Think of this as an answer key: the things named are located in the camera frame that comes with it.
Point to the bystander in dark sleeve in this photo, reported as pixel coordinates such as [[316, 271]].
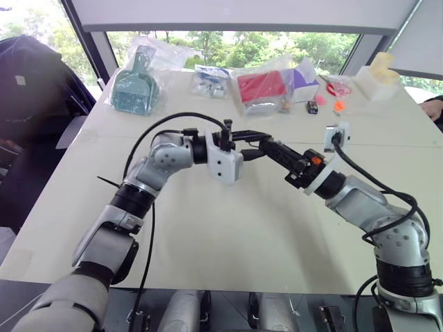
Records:
[[434, 109]]

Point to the pink small piece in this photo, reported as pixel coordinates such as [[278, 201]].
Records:
[[321, 100]]

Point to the teal scoop in plastic bag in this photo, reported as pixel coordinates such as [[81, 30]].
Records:
[[133, 86]]

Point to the dark jacket on chair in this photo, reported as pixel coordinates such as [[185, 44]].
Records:
[[34, 103]]

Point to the small colourful figurine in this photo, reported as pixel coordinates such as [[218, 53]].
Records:
[[286, 107]]

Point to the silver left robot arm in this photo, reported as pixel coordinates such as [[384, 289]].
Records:
[[104, 242]]

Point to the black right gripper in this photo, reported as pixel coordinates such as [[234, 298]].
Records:
[[304, 173]]

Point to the small black box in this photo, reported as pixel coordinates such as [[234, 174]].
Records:
[[312, 106]]

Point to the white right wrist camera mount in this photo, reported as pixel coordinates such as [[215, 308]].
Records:
[[327, 172]]

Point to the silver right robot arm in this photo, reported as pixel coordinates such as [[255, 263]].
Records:
[[363, 204]]

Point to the grey flat chair panel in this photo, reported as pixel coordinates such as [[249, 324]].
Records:
[[71, 131]]

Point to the white and purple carton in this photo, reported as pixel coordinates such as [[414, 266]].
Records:
[[302, 81]]

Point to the bag of blue white parts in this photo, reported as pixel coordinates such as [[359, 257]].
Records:
[[211, 81]]

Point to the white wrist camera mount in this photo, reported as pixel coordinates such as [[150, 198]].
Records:
[[327, 172], [225, 166]]

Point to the grey rounded robot leg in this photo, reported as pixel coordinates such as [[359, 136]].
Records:
[[277, 313], [181, 311]]

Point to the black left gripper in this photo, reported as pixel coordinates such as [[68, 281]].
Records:
[[226, 140]]

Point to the red pack in clear wrap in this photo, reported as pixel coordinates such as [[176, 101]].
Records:
[[263, 88]]

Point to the orange small piece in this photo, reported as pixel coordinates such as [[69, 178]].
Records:
[[339, 105]]

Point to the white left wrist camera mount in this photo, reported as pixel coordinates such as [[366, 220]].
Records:
[[225, 166]]

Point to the red scissors in bag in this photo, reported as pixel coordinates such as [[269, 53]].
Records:
[[337, 88]]

